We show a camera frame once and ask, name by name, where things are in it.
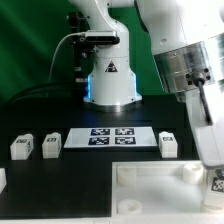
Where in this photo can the white part left edge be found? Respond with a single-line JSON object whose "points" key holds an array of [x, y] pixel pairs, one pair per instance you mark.
{"points": [[3, 181]]}

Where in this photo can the black camera stand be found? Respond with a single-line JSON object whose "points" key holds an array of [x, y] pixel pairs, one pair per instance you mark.
{"points": [[78, 24]]}

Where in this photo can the white square tabletop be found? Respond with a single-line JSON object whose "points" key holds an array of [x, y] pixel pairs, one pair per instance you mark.
{"points": [[161, 192]]}

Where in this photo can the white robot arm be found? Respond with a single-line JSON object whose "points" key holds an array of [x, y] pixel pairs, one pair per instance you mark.
{"points": [[187, 44]]}

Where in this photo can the black camera on base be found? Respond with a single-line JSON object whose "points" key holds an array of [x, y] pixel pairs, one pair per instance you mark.
{"points": [[102, 37]]}

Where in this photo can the white marker sheet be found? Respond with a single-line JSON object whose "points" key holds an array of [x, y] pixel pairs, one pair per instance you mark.
{"points": [[110, 137]]}

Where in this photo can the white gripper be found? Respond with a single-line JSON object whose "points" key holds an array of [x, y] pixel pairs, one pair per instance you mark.
{"points": [[205, 107]]}

